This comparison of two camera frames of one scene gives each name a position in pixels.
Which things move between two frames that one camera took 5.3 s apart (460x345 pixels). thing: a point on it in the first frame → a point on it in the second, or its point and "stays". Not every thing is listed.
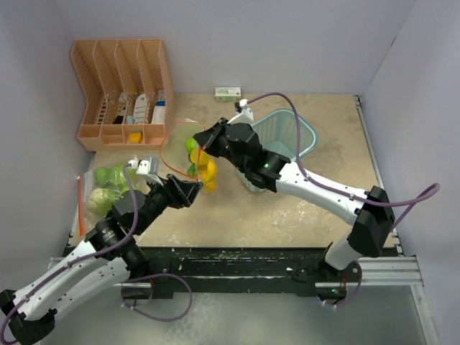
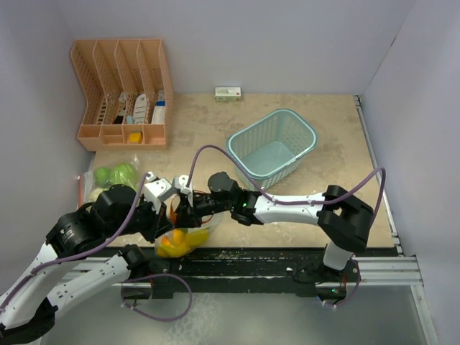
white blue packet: x=159 y=111 stays
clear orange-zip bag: x=181 y=151 → x=175 y=241
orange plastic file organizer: x=128 y=88 stays
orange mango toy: x=209 y=184 → x=173 y=244
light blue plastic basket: x=278 y=133 stays
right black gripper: x=208 y=139 → x=187 y=216
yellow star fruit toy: x=206 y=164 → x=196 y=236
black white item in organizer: x=122 y=98 stays
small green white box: x=230 y=93 stays
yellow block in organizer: x=134 y=137 stays
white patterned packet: x=139 y=113 stays
